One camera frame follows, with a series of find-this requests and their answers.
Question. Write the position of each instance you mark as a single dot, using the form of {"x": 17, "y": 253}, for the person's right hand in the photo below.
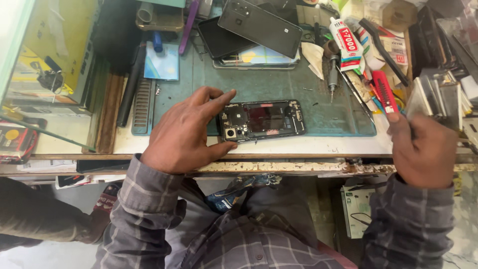
{"x": 425, "y": 153}

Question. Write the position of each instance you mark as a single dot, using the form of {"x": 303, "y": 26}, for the person's left hand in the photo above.
{"x": 179, "y": 134}

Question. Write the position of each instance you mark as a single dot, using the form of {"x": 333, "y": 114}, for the person's right fingers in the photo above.
{"x": 399, "y": 125}

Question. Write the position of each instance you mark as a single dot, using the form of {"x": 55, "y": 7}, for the black smartphone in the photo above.
{"x": 265, "y": 119}

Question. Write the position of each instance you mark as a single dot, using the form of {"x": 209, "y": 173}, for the red utility knife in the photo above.
{"x": 384, "y": 91}

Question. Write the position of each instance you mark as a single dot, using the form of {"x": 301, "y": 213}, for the metal tweezers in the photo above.
{"x": 356, "y": 97}

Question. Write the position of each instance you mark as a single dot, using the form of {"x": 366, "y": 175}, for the black cleaning brush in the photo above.
{"x": 384, "y": 50}

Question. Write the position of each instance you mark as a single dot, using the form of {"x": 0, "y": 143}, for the grey precision screwdriver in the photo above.
{"x": 332, "y": 76}

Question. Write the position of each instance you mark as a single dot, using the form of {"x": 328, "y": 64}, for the white glue tube red label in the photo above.
{"x": 347, "y": 43}

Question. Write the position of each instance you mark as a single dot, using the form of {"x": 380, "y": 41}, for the white carton box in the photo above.
{"x": 356, "y": 213}

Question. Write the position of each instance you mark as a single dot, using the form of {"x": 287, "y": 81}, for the heap of tools and packets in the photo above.
{"x": 437, "y": 33}

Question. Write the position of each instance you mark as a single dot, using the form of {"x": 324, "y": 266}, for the brown tape roll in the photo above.
{"x": 331, "y": 48}

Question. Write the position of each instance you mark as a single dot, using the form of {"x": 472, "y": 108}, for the white tissue paper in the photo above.
{"x": 313, "y": 58}

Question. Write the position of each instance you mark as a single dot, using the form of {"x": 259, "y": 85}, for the teal repair mat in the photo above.
{"x": 261, "y": 84}

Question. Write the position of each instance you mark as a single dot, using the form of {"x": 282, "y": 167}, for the phone with colourful screen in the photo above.
{"x": 269, "y": 58}

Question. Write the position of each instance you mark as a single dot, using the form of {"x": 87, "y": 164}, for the black phone back cover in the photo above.
{"x": 261, "y": 26}

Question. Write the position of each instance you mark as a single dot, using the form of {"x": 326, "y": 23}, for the blue plastic bag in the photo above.
{"x": 231, "y": 194}

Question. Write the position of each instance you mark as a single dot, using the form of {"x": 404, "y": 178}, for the person's plaid shirt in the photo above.
{"x": 257, "y": 239}

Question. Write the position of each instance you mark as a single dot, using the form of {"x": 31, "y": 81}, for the black phone case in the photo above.
{"x": 216, "y": 39}

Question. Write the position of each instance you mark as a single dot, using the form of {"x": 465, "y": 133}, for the purple pry tool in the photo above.
{"x": 188, "y": 28}

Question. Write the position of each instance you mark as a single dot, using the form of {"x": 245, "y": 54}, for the blue card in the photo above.
{"x": 161, "y": 63}

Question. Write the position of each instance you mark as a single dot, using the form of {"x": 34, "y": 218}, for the blue marker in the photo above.
{"x": 157, "y": 42}

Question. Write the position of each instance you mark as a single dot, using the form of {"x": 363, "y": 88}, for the black rod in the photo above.
{"x": 130, "y": 89}

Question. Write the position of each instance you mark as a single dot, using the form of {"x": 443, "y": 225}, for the wooden strips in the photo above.
{"x": 108, "y": 112}

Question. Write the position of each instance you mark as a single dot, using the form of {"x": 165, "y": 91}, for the black flat tablet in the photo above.
{"x": 102, "y": 166}

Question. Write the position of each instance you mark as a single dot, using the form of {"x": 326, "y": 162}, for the yellow box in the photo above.
{"x": 56, "y": 48}

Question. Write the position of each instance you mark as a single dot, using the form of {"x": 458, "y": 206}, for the red and black packet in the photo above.
{"x": 17, "y": 142}

